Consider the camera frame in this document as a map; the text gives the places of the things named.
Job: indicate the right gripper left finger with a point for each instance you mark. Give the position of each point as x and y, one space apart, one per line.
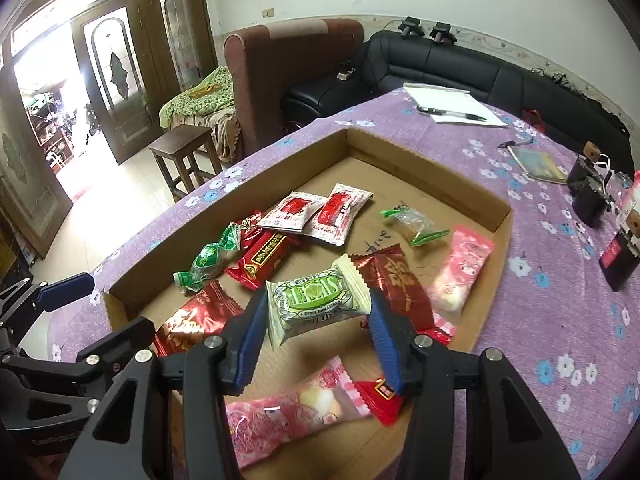
129 436

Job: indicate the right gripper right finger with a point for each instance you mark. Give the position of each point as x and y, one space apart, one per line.
508 433

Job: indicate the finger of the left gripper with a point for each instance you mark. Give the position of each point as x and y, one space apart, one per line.
121 345
53 296

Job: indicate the dark red foil candy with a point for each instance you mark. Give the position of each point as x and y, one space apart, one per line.
204 315

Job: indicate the green twisted wrapper candy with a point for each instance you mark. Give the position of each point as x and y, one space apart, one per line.
209 262

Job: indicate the long pink candy packet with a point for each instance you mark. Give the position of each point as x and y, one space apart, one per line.
259 427

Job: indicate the red round-logo candy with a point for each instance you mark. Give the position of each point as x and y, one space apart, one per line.
382 401

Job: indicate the red gold bar packet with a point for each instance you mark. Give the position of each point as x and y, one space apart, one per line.
261 260

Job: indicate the red monkey candy packet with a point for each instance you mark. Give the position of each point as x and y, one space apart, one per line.
250 230

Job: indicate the green white pastry packet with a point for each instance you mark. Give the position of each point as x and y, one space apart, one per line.
319 299

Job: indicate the small pink candy packet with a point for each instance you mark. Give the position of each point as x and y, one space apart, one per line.
453 283

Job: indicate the dark red foil packet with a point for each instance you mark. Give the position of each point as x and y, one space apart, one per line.
388 270

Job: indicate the large white red sachet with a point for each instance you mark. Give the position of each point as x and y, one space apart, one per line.
333 221

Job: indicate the white red snack sachet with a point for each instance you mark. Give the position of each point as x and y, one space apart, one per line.
293 212

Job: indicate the clear green-edged snack bag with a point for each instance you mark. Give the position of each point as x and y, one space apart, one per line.
417 229

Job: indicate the purple floral tablecloth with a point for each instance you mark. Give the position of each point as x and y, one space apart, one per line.
574 340

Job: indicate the wooden stool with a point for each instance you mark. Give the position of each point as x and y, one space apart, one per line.
174 153

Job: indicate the front black tea canister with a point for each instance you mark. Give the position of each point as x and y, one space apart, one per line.
621 257

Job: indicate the black tea canister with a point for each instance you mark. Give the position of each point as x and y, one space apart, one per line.
621 257
591 202
584 167

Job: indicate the cardboard tray box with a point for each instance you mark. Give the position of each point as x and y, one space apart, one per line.
349 450

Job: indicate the middle black tea canister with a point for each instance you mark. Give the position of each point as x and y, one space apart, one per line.
591 202

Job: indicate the green floral blanket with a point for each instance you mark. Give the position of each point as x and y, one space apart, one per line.
213 93

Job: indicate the small notebook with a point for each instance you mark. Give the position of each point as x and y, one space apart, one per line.
537 165

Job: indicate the rear black tea canister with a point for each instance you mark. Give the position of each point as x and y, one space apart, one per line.
584 167

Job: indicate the wooden glass door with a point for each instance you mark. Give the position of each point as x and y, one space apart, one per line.
132 56

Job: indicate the brown armchair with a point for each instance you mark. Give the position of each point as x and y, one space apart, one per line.
267 60

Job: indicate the red bag on sofa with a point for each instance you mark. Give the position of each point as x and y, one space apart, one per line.
533 118

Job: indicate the black pen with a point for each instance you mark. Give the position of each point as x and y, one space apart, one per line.
450 113

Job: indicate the white paper stack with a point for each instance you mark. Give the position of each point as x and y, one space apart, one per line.
444 98

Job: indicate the black leather sofa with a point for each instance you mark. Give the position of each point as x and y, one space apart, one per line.
387 61

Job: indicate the right black device on sofa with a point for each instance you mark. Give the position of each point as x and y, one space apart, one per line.
441 34

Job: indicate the black device on sofa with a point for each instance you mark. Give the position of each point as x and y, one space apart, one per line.
441 34
411 27

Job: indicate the left black device on sofa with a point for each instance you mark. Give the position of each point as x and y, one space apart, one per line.
411 27

